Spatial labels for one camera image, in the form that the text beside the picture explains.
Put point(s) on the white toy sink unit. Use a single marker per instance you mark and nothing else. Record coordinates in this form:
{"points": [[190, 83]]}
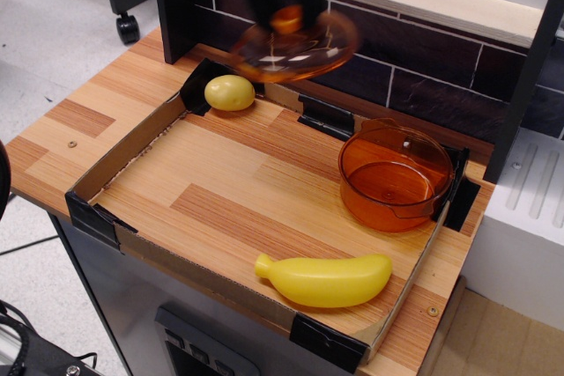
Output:
{"points": [[516, 258]]}

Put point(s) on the black vertical post left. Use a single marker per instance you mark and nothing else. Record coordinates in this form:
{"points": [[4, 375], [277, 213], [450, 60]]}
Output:
{"points": [[176, 10]]}

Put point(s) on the black office chair base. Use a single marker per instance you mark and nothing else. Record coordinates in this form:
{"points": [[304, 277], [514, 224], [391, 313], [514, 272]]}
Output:
{"points": [[126, 24]]}

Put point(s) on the orange transparent pot lid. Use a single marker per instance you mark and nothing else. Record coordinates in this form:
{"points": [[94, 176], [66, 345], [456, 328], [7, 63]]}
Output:
{"points": [[289, 51]]}

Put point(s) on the dark grey post right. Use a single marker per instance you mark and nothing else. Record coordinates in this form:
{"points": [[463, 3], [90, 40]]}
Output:
{"points": [[521, 98]]}

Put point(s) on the grey toy oven front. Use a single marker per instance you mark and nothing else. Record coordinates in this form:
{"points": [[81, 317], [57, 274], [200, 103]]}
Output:
{"points": [[192, 352]]}

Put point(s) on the yellow toy banana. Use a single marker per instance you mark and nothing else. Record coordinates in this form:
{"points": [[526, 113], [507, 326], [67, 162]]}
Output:
{"points": [[327, 283]]}

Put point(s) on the yellow toy potato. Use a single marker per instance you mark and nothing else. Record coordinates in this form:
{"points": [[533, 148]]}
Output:
{"points": [[229, 93]]}

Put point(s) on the orange transparent plastic pot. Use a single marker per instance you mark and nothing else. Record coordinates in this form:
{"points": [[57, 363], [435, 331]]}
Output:
{"points": [[393, 178]]}

